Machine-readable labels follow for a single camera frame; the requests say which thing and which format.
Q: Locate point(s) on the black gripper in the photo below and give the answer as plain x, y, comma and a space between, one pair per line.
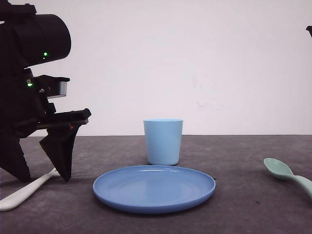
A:
23, 110

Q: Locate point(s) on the white plastic fork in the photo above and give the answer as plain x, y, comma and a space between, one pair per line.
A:
15, 199

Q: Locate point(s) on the light blue plastic cup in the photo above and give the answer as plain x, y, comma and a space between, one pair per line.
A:
163, 140

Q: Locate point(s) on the mint green plastic spoon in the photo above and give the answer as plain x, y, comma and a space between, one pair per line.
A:
282, 171

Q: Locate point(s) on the blue plastic plate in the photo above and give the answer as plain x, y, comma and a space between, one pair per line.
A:
153, 189

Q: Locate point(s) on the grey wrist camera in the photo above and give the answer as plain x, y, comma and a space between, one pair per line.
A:
51, 87

